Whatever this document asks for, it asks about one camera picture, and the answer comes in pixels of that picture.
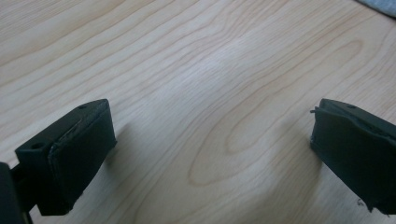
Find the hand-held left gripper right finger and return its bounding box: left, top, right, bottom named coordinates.
left=309, top=98, right=396, bottom=217

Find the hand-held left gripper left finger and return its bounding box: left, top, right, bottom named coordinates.
left=14, top=98, right=118, bottom=217

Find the grey cloth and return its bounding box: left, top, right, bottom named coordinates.
left=356, top=0, right=396, bottom=19

